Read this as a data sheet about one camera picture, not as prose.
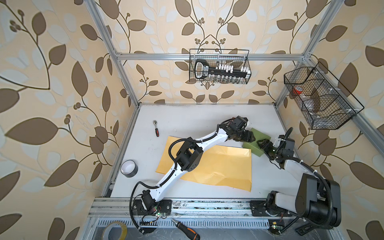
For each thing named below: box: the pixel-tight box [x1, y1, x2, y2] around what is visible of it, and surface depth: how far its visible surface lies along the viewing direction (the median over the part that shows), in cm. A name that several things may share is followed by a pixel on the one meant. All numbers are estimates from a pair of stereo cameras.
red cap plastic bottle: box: [293, 86, 311, 101], surface depth 84 cm
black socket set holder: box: [194, 59, 249, 79], surface depth 85 cm
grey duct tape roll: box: [120, 159, 139, 178], surface depth 88 cm
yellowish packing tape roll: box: [101, 221, 128, 240], surface depth 68 cm
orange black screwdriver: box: [171, 219, 201, 240], surface depth 68 cm
